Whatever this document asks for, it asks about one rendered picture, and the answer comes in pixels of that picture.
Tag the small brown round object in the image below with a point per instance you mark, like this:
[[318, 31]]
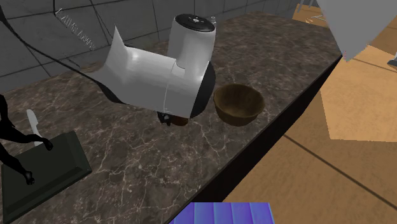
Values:
[[181, 121]]

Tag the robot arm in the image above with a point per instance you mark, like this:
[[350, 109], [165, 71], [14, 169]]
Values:
[[149, 77]]

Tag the black human figure statue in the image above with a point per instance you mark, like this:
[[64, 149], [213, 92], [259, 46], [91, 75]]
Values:
[[9, 136]]

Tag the white knife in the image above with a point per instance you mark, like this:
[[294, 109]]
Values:
[[33, 122]]

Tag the brown wooden bowl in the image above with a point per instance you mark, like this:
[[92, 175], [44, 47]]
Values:
[[238, 107]]

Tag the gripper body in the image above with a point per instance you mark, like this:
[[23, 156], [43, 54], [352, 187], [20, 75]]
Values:
[[163, 118]]

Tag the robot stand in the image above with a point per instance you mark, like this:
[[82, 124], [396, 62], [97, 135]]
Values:
[[223, 214]]

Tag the dark green square plinth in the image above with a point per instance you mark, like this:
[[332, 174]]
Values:
[[55, 169]]

